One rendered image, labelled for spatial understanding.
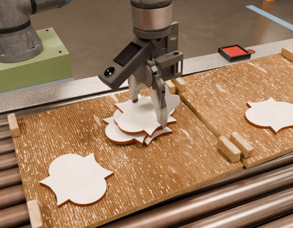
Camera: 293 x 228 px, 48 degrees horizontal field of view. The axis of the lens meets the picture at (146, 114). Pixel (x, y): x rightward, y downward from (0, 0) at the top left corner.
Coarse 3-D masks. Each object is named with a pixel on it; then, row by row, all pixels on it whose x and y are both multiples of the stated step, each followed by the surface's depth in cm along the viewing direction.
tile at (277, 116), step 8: (248, 104) 82; (256, 104) 81; (264, 104) 81; (272, 104) 81; (280, 104) 81; (288, 104) 81; (248, 112) 79; (256, 112) 79; (264, 112) 79; (272, 112) 79; (280, 112) 79; (288, 112) 79; (248, 120) 77; (256, 120) 76; (264, 120) 76; (272, 120) 76; (280, 120) 76; (288, 120) 76; (264, 128) 75; (272, 128) 74; (280, 128) 74
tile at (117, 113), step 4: (140, 96) 81; (148, 96) 81; (128, 100) 79; (116, 104) 78; (120, 104) 78; (124, 104) 78; (128, 104) 78; (116, 108) 78; (116, 112) 76; (120, 112) 76; (116, 116) 74; (116, 120) 73; (116, 124) 73
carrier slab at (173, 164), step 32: (128, 96) 86; (32, 128) 75; (64, 128) 75; (96, 128) 75; (192, 128) 75; (32, 160) 67; (96, 160) 67; (128, 160) 67; (160, 160) 67; (192, 160) 67; (224, 160) 67; (32, 192) 61; (128, 192) 61; (160, 192) 61; (64, 224) 56; (96, 224) 56
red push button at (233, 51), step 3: (225, 48) 109; (228, 48) 109; (231, 48) 109; (234, 48) 109; (237, 48) 109; (225, 51) 107; (228, 51) 107; (231, 51) 107; (234, 51) 107; (237, 51) 107; (240, 51) 107; (243, 51) 107; (231, 54) 106; (234, 54) 106; (237, 54) 106; (240, 54) 106
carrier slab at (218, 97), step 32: (256, 64) 99; (288, 64) 99; (192, 96) 86; (224, 96) 86; (256, 96) 86; (288, 96) 86; (224, 128) 75; (256, 128) 75; (288, 128) 75; (256, 160) 68
